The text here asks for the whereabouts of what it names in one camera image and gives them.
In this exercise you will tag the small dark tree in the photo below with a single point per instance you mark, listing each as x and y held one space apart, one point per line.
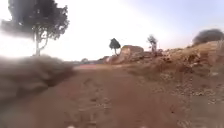
114 43

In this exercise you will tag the large tan boulder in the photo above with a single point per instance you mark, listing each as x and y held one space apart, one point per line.
130 52

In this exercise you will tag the reddish brown dirt track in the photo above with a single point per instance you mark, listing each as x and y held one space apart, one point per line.
110 100

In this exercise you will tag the thin bare tree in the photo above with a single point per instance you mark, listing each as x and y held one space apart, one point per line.
153 41

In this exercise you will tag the robot's own part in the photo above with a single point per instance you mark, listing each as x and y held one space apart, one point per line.
71 126

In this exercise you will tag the rocky earth bank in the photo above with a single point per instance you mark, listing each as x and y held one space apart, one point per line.
190 63

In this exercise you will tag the dry grass mound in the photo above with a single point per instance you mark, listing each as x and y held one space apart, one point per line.
30 75

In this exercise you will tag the large dark tree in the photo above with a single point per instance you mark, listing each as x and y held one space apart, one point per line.
38 16

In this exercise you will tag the dark round bush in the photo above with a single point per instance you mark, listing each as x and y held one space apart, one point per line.
208 35

